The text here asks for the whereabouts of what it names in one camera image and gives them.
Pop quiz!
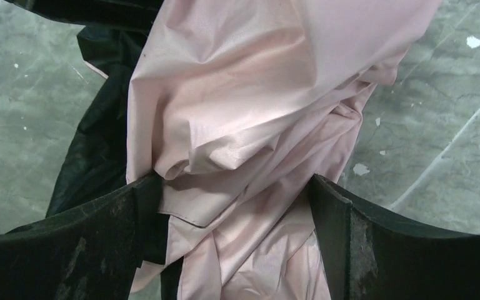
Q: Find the pink and black folding umbrella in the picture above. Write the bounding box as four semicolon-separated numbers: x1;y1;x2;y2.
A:
16;1;440;299

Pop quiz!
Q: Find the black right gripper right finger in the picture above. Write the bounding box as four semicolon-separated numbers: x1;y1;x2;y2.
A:
308;175;480;299

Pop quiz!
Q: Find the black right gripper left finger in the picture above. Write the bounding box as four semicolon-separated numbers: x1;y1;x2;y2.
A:
0;174;162;299

